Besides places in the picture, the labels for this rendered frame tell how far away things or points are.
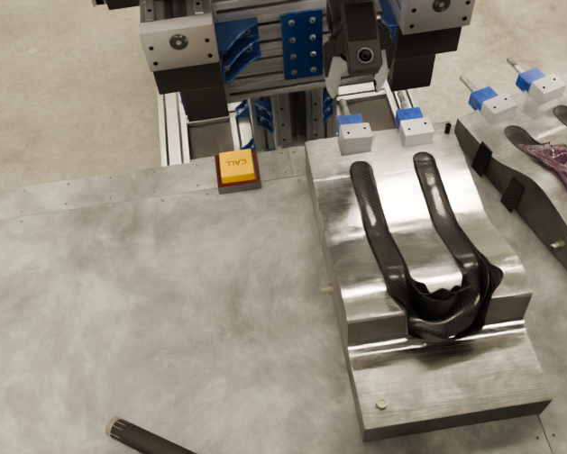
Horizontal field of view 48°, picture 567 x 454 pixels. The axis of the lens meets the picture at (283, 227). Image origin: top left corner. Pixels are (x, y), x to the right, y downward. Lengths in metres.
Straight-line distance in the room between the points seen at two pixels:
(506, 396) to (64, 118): 2.05
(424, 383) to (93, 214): 0.65
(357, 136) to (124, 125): 1.53
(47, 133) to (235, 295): 1.64
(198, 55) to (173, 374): 0.60
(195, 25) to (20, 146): 1.47
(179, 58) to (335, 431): 0.73
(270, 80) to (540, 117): 0.59
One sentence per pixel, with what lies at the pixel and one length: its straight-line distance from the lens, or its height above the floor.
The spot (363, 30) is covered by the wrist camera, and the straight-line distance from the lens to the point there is 0.90.
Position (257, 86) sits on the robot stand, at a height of 0.72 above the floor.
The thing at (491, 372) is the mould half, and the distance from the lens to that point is 0.95.
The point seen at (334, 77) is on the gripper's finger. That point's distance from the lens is 0.99.
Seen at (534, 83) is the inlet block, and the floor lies 0.88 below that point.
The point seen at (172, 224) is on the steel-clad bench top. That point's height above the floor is 0.80.
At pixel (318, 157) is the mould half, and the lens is 1.09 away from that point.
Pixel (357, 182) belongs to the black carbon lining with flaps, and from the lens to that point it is 1.07.
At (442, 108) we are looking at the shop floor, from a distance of 2.47.
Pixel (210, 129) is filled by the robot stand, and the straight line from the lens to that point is 2.11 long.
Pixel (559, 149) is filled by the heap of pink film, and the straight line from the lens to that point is 1.15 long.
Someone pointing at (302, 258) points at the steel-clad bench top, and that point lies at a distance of 1.08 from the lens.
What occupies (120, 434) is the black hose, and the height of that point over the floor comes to 0.83.
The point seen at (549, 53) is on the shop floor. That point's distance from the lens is 2.79.
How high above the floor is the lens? 1.72
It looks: 55 degrees down
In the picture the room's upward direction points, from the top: 6 degrees counter-clockwise
